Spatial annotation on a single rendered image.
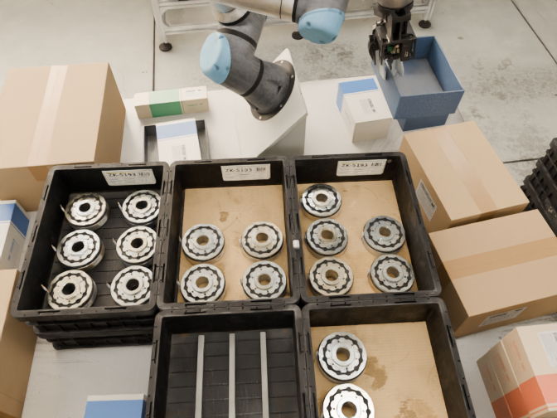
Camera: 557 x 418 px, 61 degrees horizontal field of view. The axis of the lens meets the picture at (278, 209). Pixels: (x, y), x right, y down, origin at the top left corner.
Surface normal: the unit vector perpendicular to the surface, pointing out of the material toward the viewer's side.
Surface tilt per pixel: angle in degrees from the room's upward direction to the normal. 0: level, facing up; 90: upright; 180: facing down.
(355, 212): 0
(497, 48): 0
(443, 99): 90
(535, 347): 0
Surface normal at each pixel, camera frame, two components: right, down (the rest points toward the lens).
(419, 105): 0.15, 0.82
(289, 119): -0.72, -0.27
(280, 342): 0.00, -0.56
